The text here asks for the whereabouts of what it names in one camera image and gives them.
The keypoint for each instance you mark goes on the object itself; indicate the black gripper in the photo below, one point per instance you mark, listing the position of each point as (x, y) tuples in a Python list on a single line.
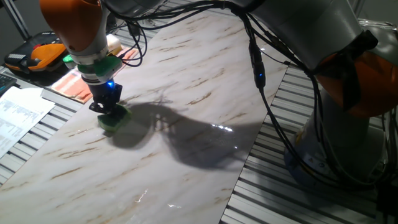
[(105, 93)]

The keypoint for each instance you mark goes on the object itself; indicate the green sponge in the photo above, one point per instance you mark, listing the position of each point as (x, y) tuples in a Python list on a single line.
[(116, 119)]

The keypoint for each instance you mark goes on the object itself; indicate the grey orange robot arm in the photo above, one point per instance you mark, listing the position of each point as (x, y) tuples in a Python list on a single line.
[(311, 28)]

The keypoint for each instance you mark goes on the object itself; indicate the white yellow sponge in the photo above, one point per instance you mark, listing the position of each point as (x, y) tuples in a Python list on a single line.
[(114, 43)]

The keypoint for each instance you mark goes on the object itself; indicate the orange striped cloth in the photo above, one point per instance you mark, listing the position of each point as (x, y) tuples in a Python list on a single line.
[(73, 87)]

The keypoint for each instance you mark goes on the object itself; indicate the blank white paper sheet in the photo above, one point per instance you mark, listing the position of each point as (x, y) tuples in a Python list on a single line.
[(35, 91)]

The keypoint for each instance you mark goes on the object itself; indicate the small black device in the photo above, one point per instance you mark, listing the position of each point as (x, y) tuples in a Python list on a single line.
[(133, 29)]

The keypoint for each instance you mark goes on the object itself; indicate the orange black teach pendant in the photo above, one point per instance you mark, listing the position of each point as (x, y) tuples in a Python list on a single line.
[(37, 54)]

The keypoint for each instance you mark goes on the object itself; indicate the printed white paper sheet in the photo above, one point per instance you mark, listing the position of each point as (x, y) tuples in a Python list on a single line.
[(18, 118)]

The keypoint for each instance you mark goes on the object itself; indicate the black keyboard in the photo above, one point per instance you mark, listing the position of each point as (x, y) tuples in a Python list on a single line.
[(6, 83)]

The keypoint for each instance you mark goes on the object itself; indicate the aluminium frame beam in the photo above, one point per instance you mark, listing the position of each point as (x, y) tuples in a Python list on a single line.
[(17, 20)]

